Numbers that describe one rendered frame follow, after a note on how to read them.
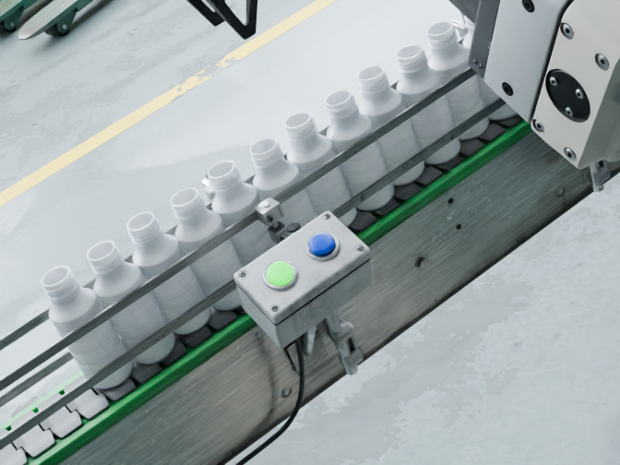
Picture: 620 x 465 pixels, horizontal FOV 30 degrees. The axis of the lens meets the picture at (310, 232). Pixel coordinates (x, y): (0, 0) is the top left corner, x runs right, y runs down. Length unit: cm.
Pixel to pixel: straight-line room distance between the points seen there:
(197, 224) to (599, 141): 77
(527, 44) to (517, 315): 216
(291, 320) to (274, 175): 22
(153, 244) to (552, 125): 76
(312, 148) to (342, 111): 6
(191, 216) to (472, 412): 136
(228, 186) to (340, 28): 298
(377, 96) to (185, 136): 259
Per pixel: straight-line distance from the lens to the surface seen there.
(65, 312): 138
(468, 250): 163
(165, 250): 139
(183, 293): 142
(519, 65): 71
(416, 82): 152
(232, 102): 414
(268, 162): 142
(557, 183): 170
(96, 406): 144
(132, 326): 141
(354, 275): 132
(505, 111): 162
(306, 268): 130
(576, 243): 299
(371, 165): 150
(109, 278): 138
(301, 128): 144
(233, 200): 142
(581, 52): 66
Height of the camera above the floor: 187
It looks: 34 degrees down
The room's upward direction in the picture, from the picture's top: 22 degrees counter-clockwise
